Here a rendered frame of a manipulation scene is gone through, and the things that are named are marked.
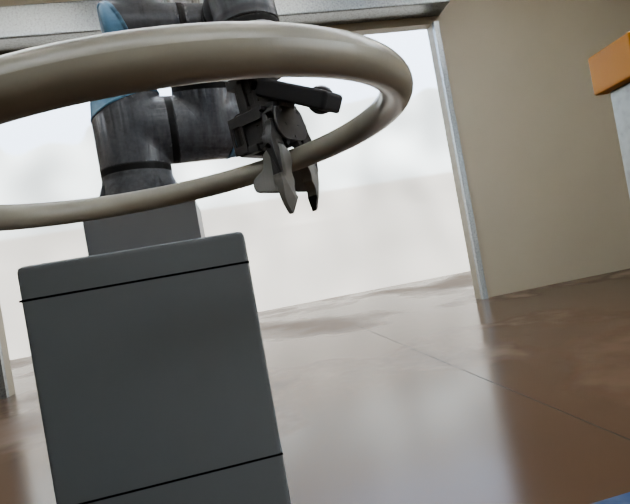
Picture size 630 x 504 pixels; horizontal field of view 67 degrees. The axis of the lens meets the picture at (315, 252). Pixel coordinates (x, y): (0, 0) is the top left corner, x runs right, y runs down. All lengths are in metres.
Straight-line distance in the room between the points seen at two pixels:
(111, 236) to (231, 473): 0.51
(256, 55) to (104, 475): 0.84
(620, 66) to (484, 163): 4.71
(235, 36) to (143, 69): 0.05
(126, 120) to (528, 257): 5.25
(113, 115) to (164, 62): 0.84
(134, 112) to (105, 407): 0.58
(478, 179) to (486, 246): 0.75
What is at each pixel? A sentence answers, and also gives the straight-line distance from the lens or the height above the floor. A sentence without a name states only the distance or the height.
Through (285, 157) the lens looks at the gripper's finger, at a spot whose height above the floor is 0.91.
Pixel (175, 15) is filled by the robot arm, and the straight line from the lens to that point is 0.83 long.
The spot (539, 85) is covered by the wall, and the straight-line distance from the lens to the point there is 6.40.
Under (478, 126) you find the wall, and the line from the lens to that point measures 5.85.
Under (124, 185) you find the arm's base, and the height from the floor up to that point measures 0.99.
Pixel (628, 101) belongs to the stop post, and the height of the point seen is 0.97.
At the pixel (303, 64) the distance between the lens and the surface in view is 0.30.
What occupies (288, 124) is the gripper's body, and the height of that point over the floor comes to 0.96.
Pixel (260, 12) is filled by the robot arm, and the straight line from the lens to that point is 0.72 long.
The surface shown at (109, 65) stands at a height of 0.89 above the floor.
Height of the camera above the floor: 0.78
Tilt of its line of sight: 1 degrees up
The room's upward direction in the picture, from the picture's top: 10 degrees counter-clockwise
